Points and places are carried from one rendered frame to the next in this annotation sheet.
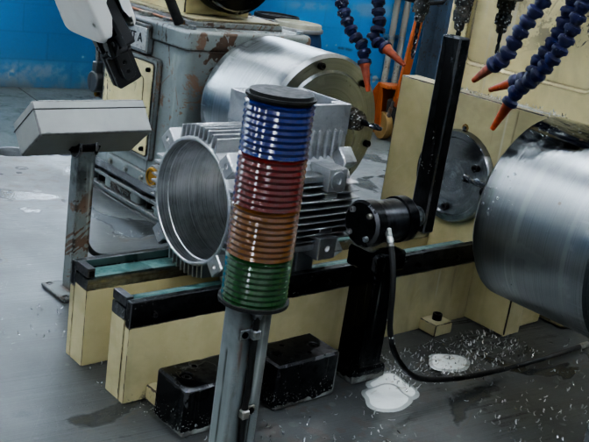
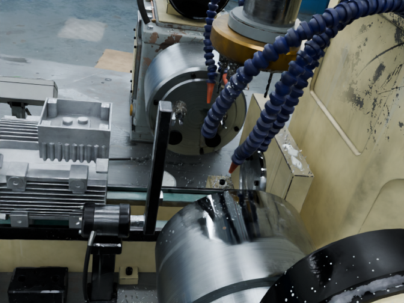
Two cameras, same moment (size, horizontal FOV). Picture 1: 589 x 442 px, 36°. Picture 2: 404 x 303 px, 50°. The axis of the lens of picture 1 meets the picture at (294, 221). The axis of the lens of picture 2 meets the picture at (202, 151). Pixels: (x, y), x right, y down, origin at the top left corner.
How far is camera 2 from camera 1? 0.87 m
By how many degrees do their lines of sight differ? 30
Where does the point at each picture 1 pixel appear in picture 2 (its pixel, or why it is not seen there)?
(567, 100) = (345, 153)
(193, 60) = (146, 48)
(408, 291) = not seen: hidden behind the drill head
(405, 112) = (248, 119)
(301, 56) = (183, 65)
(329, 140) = (90, 152)
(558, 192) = (175, 269)
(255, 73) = (159, 69)
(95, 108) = (17, 82)
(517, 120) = (280, 163)
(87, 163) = (17, 112)
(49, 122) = not seen: outside the picture
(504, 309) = not seen: hidden behind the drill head
